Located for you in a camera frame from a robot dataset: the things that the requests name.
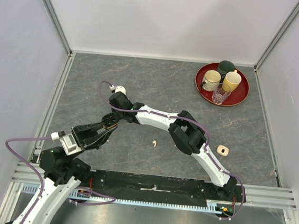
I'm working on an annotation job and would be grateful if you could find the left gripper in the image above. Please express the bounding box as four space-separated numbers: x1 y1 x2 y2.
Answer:
66 113 119 166

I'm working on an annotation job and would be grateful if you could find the black earbud charging case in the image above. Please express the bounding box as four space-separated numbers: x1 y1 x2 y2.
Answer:
101 112 120 130

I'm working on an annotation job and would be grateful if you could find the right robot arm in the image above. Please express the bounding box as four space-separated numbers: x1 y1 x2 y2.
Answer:
109 92 238 201

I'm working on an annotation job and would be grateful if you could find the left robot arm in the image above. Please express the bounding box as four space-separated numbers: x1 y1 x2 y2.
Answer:
8 122 118 224

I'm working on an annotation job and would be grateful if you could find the white earbud charging case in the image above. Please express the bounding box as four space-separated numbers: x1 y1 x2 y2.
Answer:
216 145 229 157

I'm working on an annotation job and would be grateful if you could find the clear drinking glass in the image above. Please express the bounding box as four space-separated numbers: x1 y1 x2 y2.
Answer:
211 83 232 104

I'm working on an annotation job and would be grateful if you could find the dark green mug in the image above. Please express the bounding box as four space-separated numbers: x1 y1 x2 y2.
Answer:
217 60 235 77

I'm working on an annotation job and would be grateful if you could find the yellow mug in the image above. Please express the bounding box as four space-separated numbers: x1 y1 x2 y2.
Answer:
222 71 242 92

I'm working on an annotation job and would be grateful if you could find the red round tray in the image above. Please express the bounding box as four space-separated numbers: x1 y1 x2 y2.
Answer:
195 62 249 107

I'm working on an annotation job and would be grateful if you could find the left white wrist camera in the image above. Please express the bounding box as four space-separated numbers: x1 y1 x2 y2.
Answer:
60 133 82 155

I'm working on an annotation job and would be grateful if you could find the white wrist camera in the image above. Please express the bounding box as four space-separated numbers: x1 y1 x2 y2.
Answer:
109 85 126 95
60 133 82 155

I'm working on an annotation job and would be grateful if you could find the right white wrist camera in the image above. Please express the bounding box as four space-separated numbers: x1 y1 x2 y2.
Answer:
109 85 126 95

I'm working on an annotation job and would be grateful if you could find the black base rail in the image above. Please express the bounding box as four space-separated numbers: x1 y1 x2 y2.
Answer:
83 170 244 202

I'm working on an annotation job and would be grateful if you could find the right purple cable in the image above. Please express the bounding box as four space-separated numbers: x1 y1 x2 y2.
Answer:
87 80 255 222

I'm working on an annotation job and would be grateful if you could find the white mug black handle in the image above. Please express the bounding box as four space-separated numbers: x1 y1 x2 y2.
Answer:
200 70 221 92

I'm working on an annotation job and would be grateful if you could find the white cable duct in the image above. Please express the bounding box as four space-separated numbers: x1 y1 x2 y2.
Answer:
21 181 237 215

